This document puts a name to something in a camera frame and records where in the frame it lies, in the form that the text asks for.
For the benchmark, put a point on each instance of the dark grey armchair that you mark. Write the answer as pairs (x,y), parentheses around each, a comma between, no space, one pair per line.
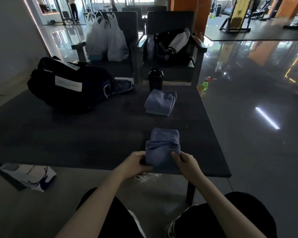
(124,37)
(173,69)

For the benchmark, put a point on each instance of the person's left thumb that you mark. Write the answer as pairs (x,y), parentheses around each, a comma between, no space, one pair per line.
(146,168)

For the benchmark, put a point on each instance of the clear plastic wrapper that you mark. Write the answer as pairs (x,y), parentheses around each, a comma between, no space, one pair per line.
(145,177)

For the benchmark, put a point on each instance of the person's left hand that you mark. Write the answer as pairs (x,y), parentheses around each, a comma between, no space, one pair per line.
(132,163)

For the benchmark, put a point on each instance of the yellow gym machine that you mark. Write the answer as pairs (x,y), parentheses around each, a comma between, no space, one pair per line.
(238,14)

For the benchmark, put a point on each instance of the black duffel bag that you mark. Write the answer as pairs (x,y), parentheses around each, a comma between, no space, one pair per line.
(69,86)

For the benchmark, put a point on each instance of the black shaker bottle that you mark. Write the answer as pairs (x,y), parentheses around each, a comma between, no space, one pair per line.
(155,80)

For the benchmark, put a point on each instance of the person's left forearm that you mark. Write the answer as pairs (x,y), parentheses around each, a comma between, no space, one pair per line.
(94,204)

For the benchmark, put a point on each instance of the person's right thumb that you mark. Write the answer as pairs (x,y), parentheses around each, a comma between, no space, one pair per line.
(175,158)

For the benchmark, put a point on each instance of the person's right hand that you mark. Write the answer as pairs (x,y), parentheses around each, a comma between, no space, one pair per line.
(188,164)

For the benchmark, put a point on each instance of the clear water bottle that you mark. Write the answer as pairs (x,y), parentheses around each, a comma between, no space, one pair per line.
(150,48)

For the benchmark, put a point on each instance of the white and blue paper bag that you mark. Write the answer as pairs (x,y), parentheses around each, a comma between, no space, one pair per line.
(29,176)

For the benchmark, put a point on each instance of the green spray bottle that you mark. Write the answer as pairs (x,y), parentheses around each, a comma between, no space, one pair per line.
(205,86)

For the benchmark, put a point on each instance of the white plastic bag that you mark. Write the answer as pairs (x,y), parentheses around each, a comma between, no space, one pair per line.
(116,44)
(95,39)

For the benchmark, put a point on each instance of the person's black shorts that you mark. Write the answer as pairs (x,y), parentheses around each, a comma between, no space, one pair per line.
(213,215)

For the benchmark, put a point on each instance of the orange pillar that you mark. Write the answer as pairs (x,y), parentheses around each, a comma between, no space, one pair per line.
(191,12)

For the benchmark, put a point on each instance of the dark grey table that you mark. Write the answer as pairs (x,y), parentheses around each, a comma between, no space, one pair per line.
(89,136)

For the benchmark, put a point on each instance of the folded blue towel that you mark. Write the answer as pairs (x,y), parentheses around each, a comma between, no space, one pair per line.
(160,101)

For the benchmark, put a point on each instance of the blue towel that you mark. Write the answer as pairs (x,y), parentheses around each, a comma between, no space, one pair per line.
(163,148)
(160,101)

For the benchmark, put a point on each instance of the black and white jacket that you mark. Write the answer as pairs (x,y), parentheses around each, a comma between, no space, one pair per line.
(175,47)

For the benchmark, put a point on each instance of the person's right forearm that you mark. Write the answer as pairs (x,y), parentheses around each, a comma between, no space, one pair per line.
(222,208)

